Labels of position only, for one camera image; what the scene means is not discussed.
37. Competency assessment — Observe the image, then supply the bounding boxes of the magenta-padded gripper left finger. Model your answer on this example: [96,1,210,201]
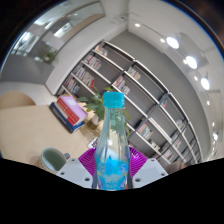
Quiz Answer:
[55,147,101,190]

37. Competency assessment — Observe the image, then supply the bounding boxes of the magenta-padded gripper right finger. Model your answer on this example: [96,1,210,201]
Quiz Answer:
[128,146,169,189]

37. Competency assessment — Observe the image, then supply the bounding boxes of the clear bottle with blue cap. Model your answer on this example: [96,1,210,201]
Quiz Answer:
[93,91,133,192]

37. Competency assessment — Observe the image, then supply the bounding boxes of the grey-green patterned mug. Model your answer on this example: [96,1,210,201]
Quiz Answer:
[38,147,72,174]

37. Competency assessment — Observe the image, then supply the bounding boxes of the red book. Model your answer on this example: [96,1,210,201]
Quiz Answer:
[54,98,86,126]

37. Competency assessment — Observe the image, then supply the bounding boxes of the pink-covered book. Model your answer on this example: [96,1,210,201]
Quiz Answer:
[57,94,89,122]

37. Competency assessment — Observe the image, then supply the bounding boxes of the grey bookshelf unit with books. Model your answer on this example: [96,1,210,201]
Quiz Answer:
[54,40,204,166]

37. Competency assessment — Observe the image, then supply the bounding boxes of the wooden round-back chair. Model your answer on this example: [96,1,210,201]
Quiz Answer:
[0,91,37,111]

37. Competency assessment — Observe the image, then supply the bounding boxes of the small green background plant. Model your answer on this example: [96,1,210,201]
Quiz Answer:
[43,49,58,64]

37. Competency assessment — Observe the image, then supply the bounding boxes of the round ceiling lights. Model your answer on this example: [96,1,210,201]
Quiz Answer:
[133,21,221,142]

